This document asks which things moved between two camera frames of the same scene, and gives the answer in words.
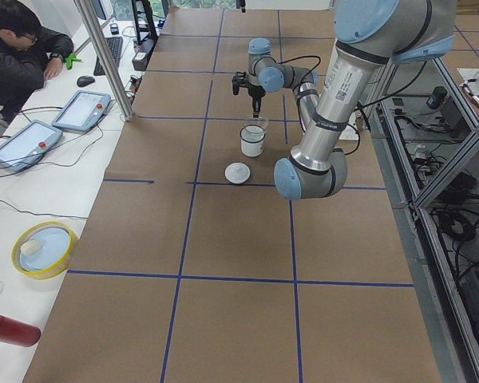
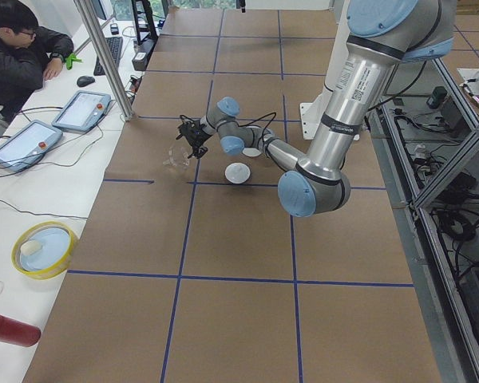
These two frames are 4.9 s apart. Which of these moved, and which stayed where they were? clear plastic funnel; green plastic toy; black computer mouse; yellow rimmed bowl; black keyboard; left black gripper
Moved: clear plastic funnel; left black gripper
Stayed: yellow rimmed bowl; black keyboard; green plastic toy; black computer mouse
